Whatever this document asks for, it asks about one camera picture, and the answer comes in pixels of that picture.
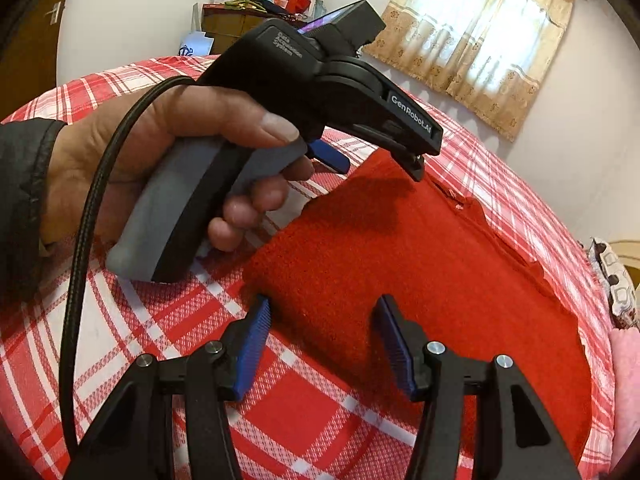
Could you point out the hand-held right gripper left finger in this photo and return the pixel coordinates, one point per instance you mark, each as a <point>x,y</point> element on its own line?
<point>252,345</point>

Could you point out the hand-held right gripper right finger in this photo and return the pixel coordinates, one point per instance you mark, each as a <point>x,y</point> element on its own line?
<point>395,350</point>

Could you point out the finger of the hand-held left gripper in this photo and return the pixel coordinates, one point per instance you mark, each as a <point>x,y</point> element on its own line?
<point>330,157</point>
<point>411,165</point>

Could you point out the red knit sweater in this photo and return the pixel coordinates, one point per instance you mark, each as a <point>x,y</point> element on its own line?
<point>425,270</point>

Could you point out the person's left hand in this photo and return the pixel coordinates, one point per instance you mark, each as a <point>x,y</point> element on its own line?
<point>150,115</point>

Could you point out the pale teal bag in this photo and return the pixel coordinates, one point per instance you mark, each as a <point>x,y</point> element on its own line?
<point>320,5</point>

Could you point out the red white plaid blanket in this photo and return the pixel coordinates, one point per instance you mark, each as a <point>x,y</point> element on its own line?
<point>300,425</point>

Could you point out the brown wooden desk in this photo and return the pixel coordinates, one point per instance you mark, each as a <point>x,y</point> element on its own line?
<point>225,22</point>

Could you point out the blue white paper bag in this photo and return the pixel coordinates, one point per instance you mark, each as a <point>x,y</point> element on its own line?
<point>192,45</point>

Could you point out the beige lace curtain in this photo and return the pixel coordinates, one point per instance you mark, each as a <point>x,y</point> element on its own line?
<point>475,35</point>

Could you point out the brown white patterned pillow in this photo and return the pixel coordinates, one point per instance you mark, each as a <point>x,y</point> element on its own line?
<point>617,285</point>

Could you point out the cream wooden headboard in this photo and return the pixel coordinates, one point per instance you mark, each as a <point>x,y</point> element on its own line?
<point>627,255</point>

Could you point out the pink cloth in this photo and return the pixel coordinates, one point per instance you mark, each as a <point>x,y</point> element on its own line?
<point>627,390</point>

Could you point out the brown wooden door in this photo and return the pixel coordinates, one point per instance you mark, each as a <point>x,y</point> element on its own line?
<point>30,50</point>

